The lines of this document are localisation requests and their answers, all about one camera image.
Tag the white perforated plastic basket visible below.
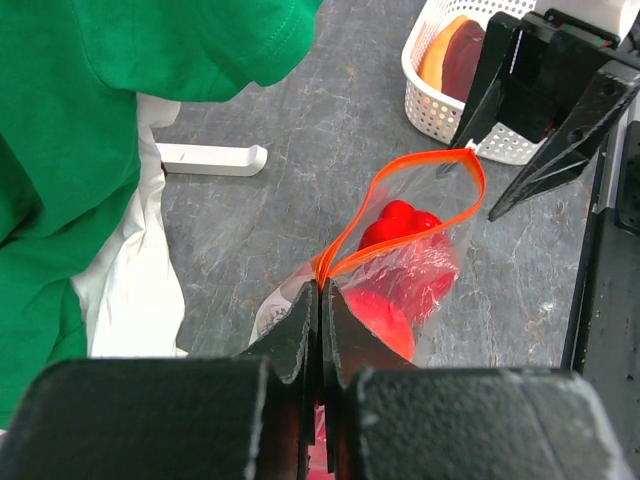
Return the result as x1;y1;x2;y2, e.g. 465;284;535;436
401;0;540;166

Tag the silver clothes rack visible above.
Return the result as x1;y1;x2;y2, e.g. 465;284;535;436
157;143;268;177

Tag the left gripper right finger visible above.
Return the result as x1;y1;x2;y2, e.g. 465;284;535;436
322;284;634;479

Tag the white garment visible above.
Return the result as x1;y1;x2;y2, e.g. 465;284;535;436
72;94;188;358

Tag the red apple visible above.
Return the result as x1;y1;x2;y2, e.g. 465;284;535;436
358;232;459;328
359;200;442;250
344;287;415;360

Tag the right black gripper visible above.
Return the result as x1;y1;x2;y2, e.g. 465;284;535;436
450;9;639;222

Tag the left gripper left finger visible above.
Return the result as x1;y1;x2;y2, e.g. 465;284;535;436
1;282;318;479

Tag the clear orange zip top bag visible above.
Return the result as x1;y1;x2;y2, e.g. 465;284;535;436
251;148;487;479

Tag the green t-shirt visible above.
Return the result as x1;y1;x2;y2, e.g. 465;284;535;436
1;1;320;427

